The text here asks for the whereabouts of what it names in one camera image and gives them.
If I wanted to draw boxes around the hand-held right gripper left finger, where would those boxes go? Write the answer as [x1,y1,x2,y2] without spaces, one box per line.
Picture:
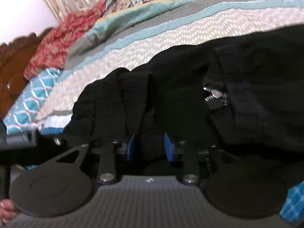
[53,133,136,185]

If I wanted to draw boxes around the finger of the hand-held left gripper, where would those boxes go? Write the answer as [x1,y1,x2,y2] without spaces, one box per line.
[36,134,72,155]

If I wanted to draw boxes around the red floral quilt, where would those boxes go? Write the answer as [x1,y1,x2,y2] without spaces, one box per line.
[23,0,108,81]

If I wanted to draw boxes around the blue white patterned pillow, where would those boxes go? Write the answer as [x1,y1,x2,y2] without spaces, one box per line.
[3,67,66,136]

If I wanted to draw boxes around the black pants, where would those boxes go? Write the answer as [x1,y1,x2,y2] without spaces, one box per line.
[64,25,304,195]

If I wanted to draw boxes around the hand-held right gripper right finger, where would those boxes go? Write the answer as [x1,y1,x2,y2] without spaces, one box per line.
[163,133,222,185]

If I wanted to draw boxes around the carved wooden headboard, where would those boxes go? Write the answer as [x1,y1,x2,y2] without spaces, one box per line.
[0,27,55,121]

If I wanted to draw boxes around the person's left hand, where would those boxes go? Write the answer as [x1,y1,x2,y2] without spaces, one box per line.
[0,199,17,222]

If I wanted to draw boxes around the printed patterned bedsheet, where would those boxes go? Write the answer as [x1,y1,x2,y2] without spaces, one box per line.
[34,0,304,225]

